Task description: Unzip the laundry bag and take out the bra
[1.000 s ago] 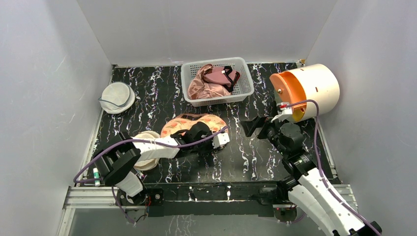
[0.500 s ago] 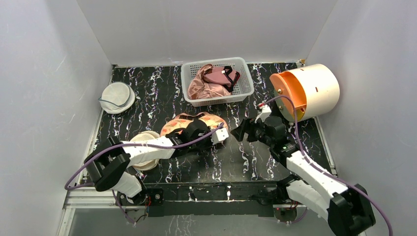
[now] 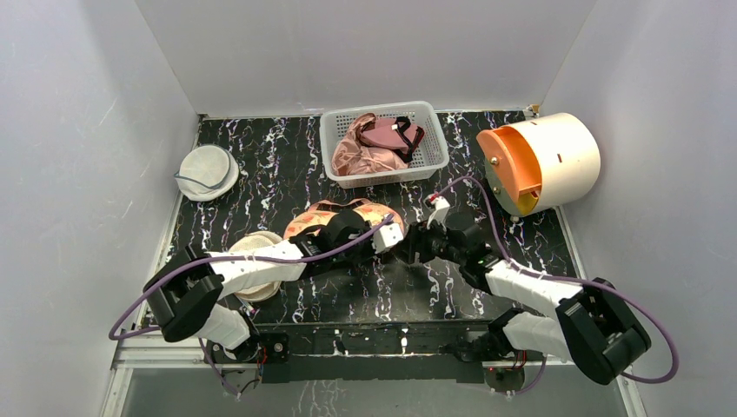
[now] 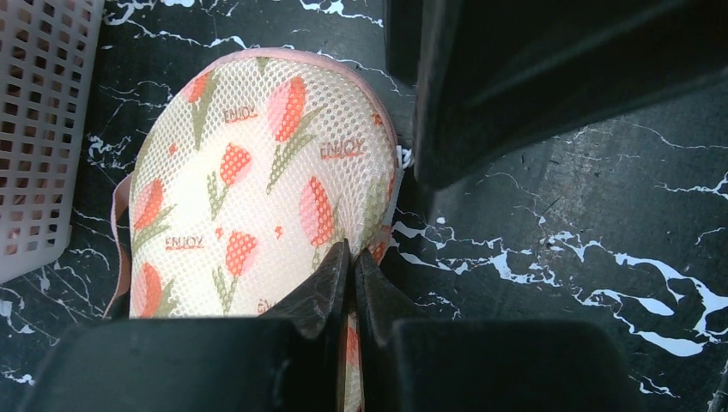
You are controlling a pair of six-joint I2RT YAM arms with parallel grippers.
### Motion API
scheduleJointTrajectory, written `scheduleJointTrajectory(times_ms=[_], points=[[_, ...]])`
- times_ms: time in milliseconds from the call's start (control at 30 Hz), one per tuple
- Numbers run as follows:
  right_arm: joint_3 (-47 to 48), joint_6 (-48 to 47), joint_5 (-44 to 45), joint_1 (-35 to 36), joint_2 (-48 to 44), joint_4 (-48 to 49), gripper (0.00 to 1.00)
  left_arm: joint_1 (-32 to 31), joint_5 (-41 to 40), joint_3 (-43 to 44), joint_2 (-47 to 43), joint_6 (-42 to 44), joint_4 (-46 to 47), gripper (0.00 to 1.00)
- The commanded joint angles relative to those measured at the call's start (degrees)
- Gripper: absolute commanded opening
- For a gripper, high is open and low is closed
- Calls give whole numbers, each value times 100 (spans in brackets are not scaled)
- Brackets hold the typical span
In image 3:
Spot peach patterned mesh laundry bag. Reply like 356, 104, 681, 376
282, 198, 406, 239

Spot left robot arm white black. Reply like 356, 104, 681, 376
143, 209, 403, 361

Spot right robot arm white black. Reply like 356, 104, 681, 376
396, 213, 652, 385

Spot pink bra black trim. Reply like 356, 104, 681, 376
359, 116, 425, 163

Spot round white mesh laundry bag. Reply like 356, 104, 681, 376
174, 144, 240, 202

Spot pink satin garment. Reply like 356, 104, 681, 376
331, 113, 409, 176

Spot white plastic basket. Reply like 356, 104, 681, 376
319, 101, 449, 189

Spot white orange toy washing drum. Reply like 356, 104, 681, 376
476, 113, 601, 217

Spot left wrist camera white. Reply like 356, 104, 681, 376
372, 222, 404, 254

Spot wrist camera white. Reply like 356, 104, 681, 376
425, 194, 450, 228
372, 222, 404, 254

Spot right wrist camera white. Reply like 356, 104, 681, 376
425, 194, 450, 228

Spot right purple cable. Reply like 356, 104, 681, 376
424, 175, 681, 398

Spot purple cable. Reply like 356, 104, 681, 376
424, 175, 681, 398
108, 214, 395, 398

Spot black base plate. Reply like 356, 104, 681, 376
263, 321, 519, 384

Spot aluminium frame rail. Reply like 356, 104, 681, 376
98, 189, 646, 417

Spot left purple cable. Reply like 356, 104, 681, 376
108, 214, 395, 398

